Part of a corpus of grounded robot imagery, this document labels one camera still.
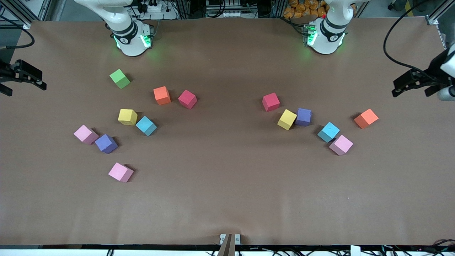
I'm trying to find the dented purple foam cube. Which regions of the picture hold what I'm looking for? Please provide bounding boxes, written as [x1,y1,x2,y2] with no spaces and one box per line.
[295,108,312,127]

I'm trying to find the cyan foam cube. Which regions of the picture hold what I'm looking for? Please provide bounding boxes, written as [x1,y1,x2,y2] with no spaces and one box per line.
[317,122,340,143]
[135,116,157,137]

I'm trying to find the yellow foam cube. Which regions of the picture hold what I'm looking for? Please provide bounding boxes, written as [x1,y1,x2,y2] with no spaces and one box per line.
[277,109,298,131]
[118,108,138,126]

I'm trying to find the red foam cube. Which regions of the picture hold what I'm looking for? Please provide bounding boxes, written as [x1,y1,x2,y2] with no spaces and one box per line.
[262,92,281,112]
[178,90,198,110]

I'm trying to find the orange foam cube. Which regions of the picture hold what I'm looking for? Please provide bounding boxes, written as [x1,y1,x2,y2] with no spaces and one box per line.
[153,86,171,105]
[354,108,379,129]

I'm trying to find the pink foam cube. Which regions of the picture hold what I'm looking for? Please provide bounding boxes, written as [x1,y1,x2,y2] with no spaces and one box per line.
[329,134,354,156]
[108,162,134,183]
[73,124,100,145]

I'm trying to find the green foam cube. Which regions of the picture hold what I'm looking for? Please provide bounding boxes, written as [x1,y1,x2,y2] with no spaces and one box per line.
[109,69,131,89]

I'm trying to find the orange packaged goods pile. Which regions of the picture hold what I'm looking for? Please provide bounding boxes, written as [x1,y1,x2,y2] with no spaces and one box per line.
[284,0,329,19]

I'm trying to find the white power strip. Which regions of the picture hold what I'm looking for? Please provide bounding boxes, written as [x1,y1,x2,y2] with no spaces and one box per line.
[137,0,167,13]

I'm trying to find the white rack equipment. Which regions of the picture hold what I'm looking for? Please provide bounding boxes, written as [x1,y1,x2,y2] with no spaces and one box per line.
[205,0,243,18]

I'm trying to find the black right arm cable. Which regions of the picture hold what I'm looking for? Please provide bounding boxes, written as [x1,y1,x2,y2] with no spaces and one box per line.
[0,16,35,49]

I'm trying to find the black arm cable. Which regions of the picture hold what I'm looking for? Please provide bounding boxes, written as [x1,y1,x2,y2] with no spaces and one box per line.
[383,0,433,74]
[0,16,35,49]

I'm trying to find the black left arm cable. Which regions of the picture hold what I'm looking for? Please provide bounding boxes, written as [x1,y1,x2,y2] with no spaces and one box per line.
[383,0,433,74]

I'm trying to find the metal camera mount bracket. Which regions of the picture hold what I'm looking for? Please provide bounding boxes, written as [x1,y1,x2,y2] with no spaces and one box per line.
[218,234,241,256]

